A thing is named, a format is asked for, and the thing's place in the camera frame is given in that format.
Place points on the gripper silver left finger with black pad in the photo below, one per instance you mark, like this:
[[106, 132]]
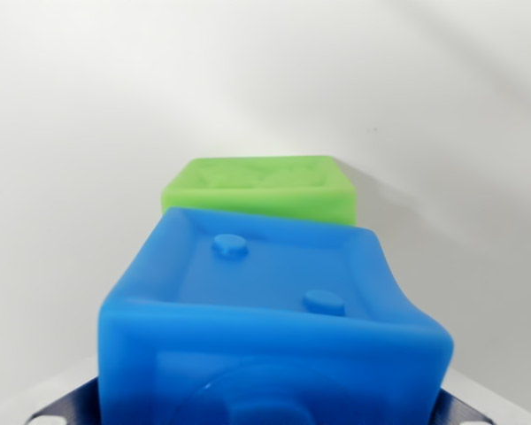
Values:
[[73, 400]]

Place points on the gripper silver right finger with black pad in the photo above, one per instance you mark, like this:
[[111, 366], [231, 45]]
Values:
[[460, 409]]

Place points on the green soft cube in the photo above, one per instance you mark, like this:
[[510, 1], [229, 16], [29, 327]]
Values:
[[265, 195]]

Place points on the blue soft cube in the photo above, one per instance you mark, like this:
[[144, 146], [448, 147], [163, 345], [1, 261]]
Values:
[[265, 345]]

